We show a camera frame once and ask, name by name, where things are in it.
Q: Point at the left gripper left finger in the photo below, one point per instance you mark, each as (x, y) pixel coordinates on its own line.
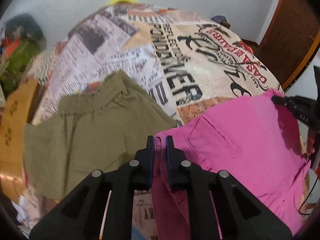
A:
(101, 206)

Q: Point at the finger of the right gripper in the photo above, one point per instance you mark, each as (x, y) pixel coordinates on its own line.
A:
(281, 101)

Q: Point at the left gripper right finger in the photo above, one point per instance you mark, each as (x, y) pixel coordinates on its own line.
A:
(219, 206)

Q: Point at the pink pants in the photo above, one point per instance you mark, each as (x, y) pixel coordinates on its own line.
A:
(253, 139)

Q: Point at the right hand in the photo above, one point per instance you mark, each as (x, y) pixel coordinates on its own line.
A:
(310, 149)

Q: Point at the brown wooden door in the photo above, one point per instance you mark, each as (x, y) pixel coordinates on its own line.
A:
(291, 41)

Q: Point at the white clutter pile on floor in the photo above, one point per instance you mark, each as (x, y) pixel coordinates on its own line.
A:
(30, 209)

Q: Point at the olive green pants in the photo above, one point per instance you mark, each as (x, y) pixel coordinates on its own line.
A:
(96, 131)

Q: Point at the newspaper print bed cover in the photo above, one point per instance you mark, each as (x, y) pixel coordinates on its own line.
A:
(186, 63)

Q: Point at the blue backpack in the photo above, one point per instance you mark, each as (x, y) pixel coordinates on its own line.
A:
(221, 20)

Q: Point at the brown cardboard box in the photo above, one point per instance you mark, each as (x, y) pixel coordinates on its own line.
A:
(14, 118)

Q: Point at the green bag clothes pile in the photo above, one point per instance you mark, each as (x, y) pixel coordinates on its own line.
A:
(23, 40)

